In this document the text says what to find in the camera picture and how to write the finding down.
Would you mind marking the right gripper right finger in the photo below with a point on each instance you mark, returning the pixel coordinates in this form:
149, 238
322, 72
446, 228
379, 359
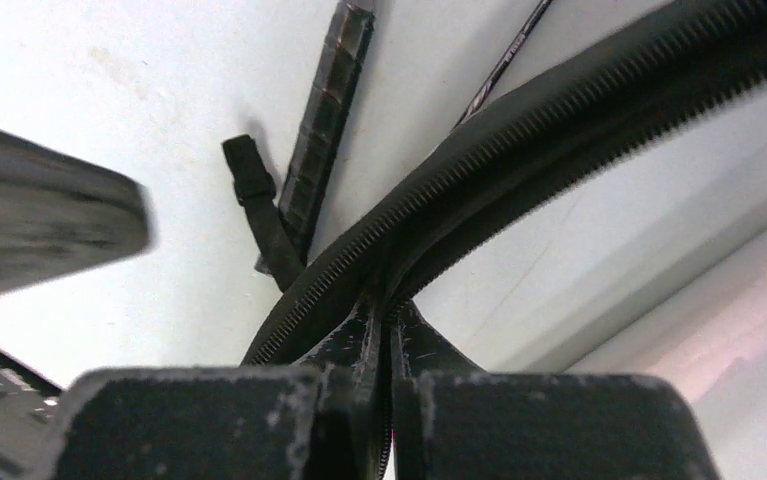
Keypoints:
454, 420

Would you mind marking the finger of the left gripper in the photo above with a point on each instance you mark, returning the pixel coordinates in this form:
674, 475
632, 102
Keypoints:
60, 215

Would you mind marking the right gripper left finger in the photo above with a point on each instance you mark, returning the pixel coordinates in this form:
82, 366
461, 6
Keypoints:
317, 418

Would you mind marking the black racket bag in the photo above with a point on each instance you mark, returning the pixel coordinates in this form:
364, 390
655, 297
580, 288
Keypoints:
573, 121

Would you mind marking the badminton racket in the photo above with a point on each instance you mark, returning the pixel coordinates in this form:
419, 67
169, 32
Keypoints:
324, 120
501, 66

